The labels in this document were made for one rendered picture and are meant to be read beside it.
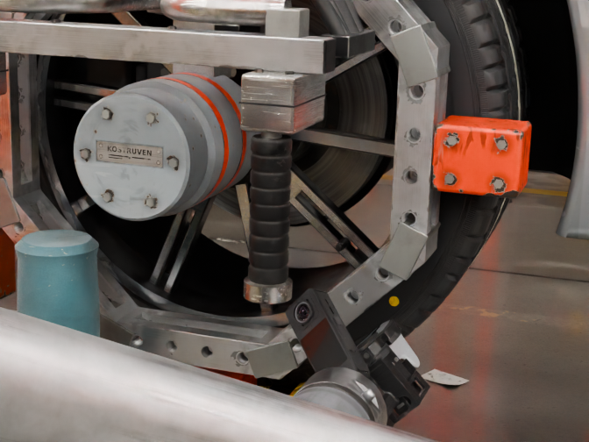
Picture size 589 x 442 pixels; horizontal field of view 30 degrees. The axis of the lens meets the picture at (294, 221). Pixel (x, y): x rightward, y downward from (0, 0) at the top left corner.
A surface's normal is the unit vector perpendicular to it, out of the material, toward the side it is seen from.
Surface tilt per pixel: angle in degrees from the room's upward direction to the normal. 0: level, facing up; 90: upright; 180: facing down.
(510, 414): 0
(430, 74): 90
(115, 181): 90
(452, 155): 90
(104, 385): 55
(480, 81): 89
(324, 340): 69
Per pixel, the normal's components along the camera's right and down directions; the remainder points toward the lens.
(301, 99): 0.94, 0.11
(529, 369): 0.03, -0.97
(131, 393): 0.59, -0.40
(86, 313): 0.78, 0.17
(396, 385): -0.33, 0.22
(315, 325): -0.65, -0.20
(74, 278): 0.62, 0.17
